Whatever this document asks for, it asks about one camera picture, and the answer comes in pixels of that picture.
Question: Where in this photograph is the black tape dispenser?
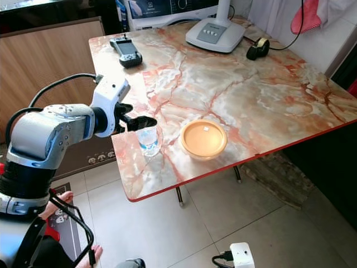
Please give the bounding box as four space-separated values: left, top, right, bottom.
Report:
247 37 271 61

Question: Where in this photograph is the orange round bowl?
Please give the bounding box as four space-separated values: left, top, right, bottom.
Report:
180 119 228 161

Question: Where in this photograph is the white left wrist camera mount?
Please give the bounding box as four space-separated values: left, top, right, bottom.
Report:
89 75 130 138

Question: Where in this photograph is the bare person foot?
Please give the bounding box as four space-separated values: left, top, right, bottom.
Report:
42 191 74 219
75 245 104 267

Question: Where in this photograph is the brown wooden cabinet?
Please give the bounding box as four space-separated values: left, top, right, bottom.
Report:
0 17 107 179

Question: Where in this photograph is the white fan base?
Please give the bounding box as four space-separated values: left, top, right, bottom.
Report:
185 0 246 54

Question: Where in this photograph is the printed grey door mat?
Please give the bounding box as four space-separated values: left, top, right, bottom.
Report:
47 181 90 263

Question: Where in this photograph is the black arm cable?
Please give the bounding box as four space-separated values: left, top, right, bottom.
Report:
4 73 100 149

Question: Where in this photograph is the white appliance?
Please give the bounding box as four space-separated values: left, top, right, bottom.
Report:
116 0 221 31

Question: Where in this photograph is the grey left robot foot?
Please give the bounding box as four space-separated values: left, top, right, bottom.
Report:
116 258 146 268

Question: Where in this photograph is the black handheld device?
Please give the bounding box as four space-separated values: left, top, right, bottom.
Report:
110 35 143 68

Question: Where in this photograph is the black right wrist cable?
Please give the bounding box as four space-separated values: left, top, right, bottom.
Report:
212 251 233 268

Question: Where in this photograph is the thin black power cable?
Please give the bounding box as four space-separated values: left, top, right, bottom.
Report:
268 0 305 51

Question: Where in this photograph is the black shoulder cable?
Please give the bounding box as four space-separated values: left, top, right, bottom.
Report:
49 191 95 268

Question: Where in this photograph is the marble pattern table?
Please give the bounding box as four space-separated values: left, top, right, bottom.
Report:
88 17 357 208

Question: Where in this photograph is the red cloth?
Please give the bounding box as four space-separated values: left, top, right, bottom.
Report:
290 0 323 34

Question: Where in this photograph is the brown floor mat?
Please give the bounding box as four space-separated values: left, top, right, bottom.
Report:
237 152 320 210

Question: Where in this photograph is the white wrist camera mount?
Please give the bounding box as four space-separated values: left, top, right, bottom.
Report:
89 75 130 138
229 242 256 268

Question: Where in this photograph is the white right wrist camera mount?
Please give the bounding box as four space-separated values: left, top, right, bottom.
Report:
229 242 256 268

